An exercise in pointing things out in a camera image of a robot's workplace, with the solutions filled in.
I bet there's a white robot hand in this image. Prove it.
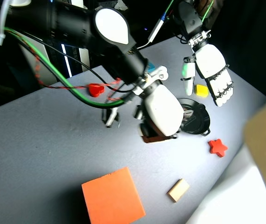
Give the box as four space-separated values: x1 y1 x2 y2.
133 84 185 140
180 43 234 108

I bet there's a black frying pan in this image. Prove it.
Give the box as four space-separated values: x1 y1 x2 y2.
177 98 211 136

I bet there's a yellow block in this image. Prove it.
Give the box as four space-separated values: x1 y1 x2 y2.
194 84 209 98

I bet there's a person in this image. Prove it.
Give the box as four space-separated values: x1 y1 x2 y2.
194 0 225 30

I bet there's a red star block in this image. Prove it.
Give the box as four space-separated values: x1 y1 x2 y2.
208 138 229 158

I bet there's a red heart block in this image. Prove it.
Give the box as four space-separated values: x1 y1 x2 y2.
87 83 105 98

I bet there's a tan wooden block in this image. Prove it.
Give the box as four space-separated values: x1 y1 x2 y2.
167 178 191 203

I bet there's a white equipment rack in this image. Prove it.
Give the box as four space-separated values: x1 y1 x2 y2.
18 0 92 87

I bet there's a large orange block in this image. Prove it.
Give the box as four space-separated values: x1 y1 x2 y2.
81 166 146 224

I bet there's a crumpled white paper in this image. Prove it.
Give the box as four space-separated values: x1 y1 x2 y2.
113 0 129 11

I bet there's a white cloth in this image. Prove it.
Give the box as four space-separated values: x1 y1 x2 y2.
185 144 266 224

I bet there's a grey table cover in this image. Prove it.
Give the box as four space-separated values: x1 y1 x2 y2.
0 38 266 224

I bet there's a white plastic tube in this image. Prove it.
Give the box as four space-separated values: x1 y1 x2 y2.
0 0 14 46

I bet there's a thin green cable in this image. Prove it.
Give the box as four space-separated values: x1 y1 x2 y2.
163 0 215 23

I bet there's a white adapter cable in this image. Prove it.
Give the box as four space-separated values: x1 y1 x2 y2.
136 18 166 50

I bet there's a thick green cable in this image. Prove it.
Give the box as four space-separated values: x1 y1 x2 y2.
0 24 127 109

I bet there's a red cable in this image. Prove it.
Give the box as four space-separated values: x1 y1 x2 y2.
0 30 123 101

